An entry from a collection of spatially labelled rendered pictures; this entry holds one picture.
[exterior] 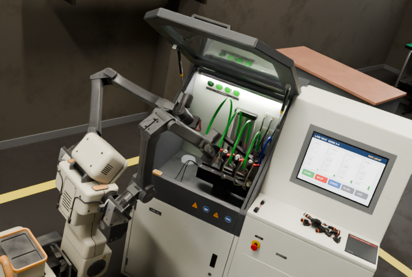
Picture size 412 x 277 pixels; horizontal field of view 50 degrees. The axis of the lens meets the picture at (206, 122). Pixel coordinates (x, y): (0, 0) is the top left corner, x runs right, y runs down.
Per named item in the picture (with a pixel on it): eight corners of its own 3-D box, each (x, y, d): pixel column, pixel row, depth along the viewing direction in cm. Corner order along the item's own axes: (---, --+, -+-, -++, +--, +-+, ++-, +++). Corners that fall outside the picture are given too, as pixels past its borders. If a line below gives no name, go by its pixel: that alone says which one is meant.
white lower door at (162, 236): (123, 271, 298) (136, 190, 267) (125, 269, 300) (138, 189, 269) (209, 317, 280) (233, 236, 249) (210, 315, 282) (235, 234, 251)
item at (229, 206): (138, 190, 267) (142, 168, 260) (143, 187, 271) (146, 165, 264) (232, 234, 249) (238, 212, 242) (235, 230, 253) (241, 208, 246)
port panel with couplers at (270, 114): (251, 150, 284) (263, 108, 270) (252, 148, 287) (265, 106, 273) (270, 158, 280) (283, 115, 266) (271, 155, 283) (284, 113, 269)
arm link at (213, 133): (190, 138, 211) (203, 148, 207) (206, 119, 213) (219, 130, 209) (197, 146, 222) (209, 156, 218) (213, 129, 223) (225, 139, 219)
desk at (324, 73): (287, 97, 658) (303, 46, 621) (381, 150, 565) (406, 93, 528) (252, 106, 607) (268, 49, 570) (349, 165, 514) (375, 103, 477)
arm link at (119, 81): (107, 84, 241) (100, 73, 231) (114, 76, 242) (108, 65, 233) (171, 120, 227) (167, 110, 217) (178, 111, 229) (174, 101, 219)
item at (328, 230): (297, 226, 237) (300, 218, 234) (301, 216, 246) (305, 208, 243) (339, 244, 230) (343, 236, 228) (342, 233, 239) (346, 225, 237)
